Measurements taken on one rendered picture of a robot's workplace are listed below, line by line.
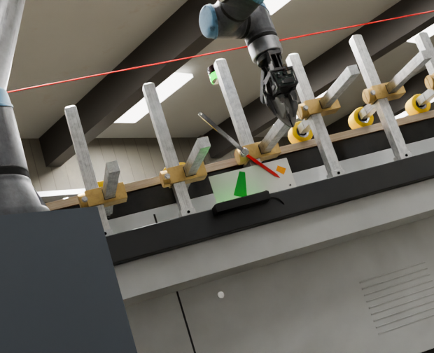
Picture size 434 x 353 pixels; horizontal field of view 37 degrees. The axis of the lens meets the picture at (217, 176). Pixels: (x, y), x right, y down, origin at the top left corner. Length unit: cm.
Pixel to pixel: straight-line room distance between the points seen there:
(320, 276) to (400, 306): 29
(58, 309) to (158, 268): 89
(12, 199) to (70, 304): 19
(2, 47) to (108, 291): 63
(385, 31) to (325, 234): 614
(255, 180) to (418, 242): 70
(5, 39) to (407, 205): 133
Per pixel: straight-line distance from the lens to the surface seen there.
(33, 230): 105
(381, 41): 806
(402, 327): 232
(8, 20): 152
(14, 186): 112
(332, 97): 209
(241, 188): 198
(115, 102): 700
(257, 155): 202
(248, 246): 196
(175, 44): 630
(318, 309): 221
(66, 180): 827
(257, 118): 915
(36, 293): 102
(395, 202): 217
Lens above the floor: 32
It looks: 14 degrees up
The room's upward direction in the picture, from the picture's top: 18 degrees counter-clockwise
